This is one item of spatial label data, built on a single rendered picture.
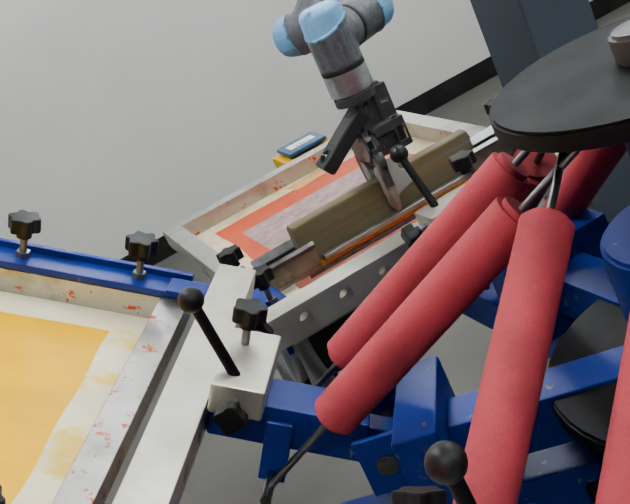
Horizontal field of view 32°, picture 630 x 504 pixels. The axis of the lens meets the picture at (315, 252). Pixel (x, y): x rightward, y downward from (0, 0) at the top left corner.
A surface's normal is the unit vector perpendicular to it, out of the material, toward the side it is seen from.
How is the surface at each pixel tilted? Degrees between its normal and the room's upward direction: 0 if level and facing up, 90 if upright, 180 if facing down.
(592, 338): 0
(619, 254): 0
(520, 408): 67
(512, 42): 90
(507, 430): 53
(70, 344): 32
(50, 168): 90
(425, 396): 0
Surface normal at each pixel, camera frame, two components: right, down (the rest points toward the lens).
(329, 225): 0.36, 0.20
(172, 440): 0.15, -0.89
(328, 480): -0.40, -0.85
